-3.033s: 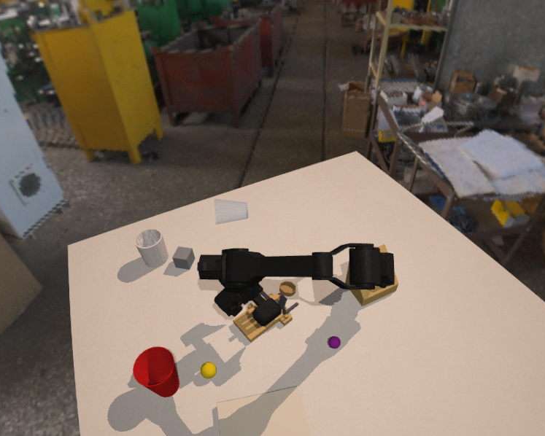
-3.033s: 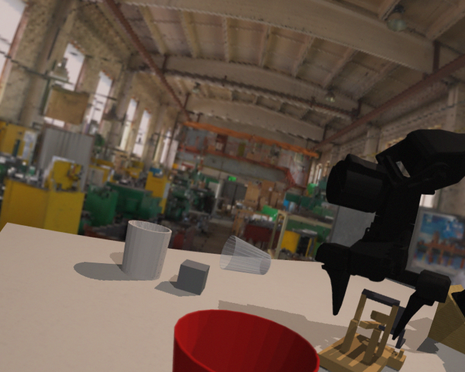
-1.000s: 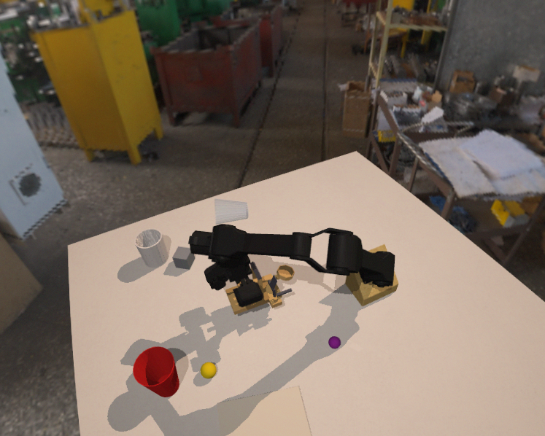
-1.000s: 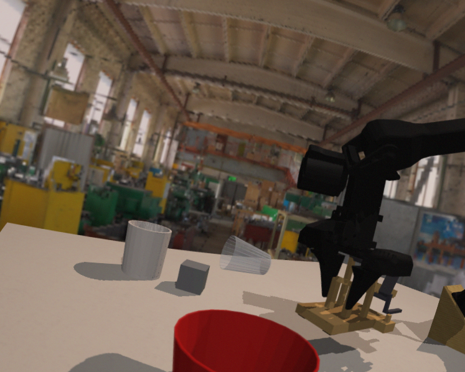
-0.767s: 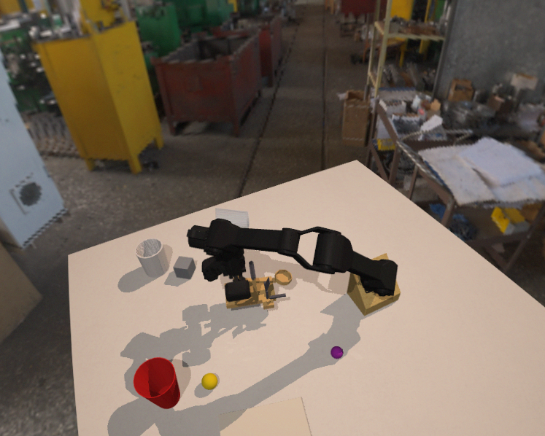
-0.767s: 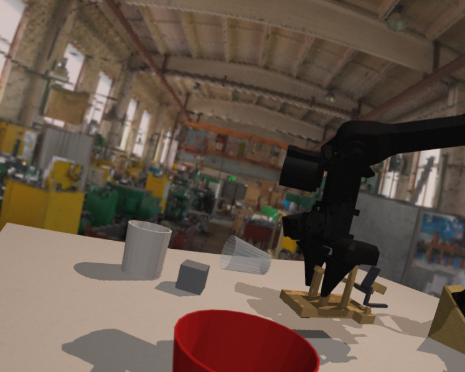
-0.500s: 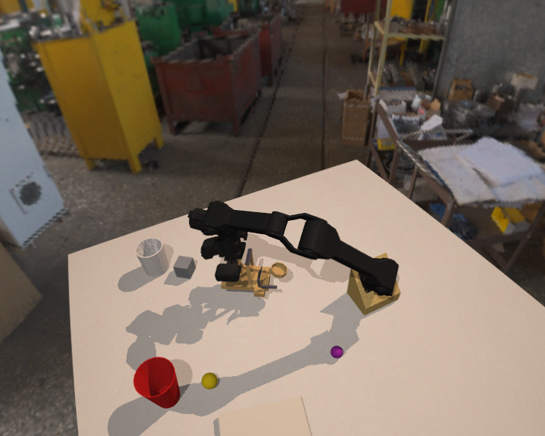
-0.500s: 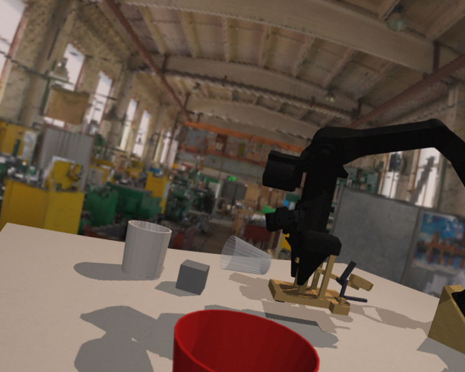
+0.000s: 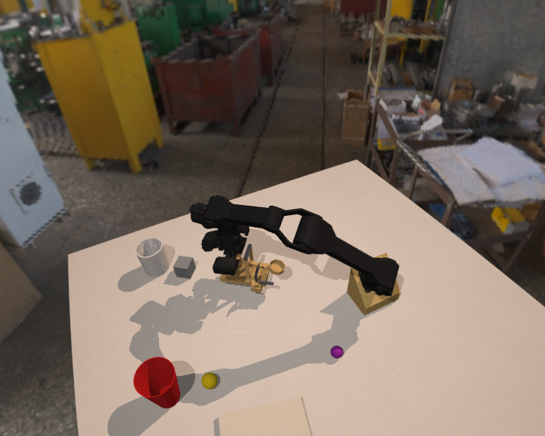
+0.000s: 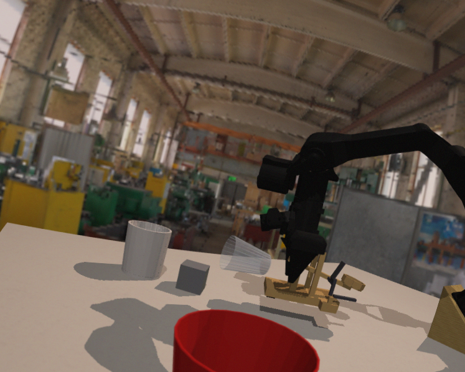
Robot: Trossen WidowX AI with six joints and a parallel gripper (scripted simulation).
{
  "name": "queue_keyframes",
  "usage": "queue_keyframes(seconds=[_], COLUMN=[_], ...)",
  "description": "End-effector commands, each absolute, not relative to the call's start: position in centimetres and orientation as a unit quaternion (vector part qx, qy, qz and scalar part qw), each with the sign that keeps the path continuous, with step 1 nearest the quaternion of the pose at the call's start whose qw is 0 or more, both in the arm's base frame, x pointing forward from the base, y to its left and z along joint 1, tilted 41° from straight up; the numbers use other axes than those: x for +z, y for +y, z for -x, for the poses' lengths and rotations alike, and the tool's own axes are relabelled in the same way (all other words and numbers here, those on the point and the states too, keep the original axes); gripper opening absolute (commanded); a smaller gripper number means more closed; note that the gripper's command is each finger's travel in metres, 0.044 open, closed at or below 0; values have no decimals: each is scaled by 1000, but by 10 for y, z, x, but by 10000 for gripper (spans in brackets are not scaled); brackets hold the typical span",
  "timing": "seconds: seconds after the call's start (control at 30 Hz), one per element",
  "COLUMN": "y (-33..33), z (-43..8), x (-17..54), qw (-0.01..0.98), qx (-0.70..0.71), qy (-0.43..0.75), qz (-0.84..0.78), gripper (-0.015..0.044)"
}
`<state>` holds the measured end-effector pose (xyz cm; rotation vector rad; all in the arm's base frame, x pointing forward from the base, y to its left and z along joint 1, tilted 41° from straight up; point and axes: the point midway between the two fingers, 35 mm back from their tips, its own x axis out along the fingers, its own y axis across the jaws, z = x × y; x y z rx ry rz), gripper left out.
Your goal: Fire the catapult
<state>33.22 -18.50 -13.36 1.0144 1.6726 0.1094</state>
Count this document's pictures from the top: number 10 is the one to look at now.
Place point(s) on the wooden toy catapult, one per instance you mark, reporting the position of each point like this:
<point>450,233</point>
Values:
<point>324,299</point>

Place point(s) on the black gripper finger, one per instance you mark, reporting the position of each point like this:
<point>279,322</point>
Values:
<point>298,262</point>
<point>287,256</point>

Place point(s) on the grey open cup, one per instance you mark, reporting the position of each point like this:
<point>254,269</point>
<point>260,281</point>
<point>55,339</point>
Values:
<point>145,250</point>

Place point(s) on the dark red cup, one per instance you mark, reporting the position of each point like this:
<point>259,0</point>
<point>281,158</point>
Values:
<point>229,341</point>

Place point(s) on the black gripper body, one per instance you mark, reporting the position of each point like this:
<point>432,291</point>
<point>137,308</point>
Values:
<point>306,236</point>

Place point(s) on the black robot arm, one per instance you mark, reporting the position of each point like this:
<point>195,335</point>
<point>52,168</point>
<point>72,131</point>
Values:
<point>323,151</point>

